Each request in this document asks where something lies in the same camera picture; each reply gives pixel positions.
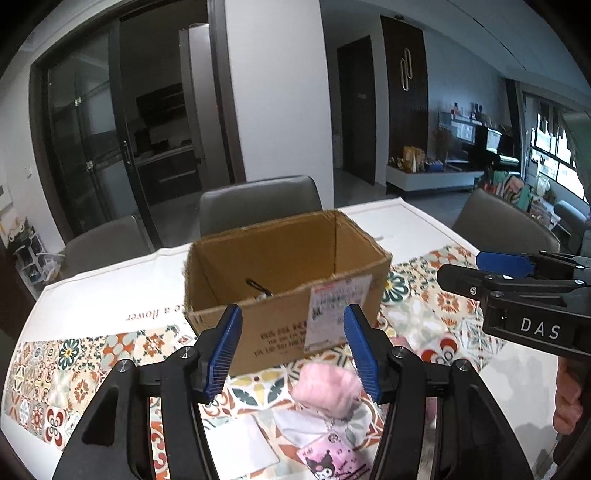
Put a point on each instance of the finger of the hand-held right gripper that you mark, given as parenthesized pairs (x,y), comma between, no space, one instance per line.
(503,262)
(466,282)

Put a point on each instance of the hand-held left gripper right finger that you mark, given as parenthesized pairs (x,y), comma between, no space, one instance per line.
(362,355)

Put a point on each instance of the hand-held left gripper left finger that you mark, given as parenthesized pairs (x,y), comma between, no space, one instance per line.
(224,355)

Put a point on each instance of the pink plush toy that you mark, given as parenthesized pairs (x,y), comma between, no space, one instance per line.
(323,387)

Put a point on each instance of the brown cardboard box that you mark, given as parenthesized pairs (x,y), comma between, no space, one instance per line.
(277,332)

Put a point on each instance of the white paper card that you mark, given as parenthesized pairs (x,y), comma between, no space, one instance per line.
(244,447)

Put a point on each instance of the pink cartoon tag card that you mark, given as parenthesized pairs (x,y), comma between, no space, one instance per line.
(332,461)

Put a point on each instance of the person's right hand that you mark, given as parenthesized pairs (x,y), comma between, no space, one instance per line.
(568,397)

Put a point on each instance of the grey dining chair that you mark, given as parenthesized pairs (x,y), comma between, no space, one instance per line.
(258,203)
(106,249)
(503,221)

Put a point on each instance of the rack of colourful clothes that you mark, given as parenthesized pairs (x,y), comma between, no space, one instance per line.
(508,187)

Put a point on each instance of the small black item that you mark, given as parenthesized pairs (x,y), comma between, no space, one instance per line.
(256,286)

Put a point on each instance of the grey sofa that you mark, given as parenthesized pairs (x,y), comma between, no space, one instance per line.
(570,217)

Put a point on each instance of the black piano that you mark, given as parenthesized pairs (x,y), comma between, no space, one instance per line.
(498,152)

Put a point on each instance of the white low console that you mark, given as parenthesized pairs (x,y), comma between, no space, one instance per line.
(415,181)

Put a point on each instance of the window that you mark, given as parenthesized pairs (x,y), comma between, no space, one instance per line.
(554,143)

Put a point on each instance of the yellow paper bags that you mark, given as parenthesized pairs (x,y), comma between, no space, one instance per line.
(412,159)

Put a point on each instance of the floral patterned tablecloth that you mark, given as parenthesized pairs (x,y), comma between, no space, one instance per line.
(92,295)

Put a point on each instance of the dark kitchen cabinet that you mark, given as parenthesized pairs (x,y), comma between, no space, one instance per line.
(171,170)

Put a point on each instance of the dark wooden door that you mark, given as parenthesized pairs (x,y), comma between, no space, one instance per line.
(355,115)

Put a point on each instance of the white shoe rack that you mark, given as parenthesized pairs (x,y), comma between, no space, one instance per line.
(32,258)

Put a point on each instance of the sliding glass door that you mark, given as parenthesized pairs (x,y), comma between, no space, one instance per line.
(78,138)

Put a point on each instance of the silver refrigerator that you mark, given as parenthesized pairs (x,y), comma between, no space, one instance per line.
(198,92)

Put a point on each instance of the white intercom panel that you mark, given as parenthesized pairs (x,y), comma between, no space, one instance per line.
(5,198)

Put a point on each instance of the dark slatted wall panel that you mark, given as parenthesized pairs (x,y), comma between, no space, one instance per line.
(415,134)

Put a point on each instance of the gold wall ornament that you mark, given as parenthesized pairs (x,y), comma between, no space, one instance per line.
(406,69)

